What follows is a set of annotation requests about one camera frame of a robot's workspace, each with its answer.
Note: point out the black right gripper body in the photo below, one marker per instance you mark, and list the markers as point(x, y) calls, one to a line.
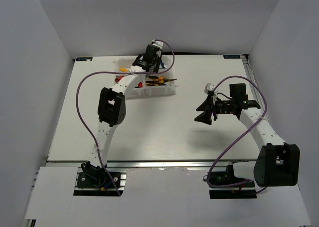
point(221, 107)

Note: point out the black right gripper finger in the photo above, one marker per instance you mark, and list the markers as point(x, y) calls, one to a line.
point(207, 104)
point(205, 117)

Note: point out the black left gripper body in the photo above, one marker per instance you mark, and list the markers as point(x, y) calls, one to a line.
point(156, 63)

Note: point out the blue wire cutters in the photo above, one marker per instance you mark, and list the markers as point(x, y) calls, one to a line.
point(162, 64)

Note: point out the yellow handle screwdriver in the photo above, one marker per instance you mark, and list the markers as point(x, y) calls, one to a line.
point(123, 70)

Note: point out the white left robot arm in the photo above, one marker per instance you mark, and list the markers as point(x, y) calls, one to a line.
point(112, 104)

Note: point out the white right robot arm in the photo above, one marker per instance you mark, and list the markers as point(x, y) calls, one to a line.
point(278, 161)

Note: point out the white compartment tray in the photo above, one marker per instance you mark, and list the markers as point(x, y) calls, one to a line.
point(143, 89)

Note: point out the blue sticker right corner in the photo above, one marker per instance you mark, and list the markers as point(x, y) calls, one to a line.
point(231, 56)

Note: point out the blue sticker corner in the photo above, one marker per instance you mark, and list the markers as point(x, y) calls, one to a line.
point(84, 59)
point(231, 56)

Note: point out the blue sticker left corner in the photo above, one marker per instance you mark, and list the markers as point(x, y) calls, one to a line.
point(84, 59)

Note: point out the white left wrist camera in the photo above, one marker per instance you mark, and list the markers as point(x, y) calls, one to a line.
point(158, 44)

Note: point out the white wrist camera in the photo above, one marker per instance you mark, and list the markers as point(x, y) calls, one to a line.
point(158, 44)
point(211, 94)

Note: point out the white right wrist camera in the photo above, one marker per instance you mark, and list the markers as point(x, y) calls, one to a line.
point(211, 94)

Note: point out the aluminium rail front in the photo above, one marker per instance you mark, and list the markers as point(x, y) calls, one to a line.
point(138, 164)

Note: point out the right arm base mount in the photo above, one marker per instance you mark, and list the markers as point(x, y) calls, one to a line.
point(229, 187)

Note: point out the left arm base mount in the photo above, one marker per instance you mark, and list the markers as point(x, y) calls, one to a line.
point(95, 182)

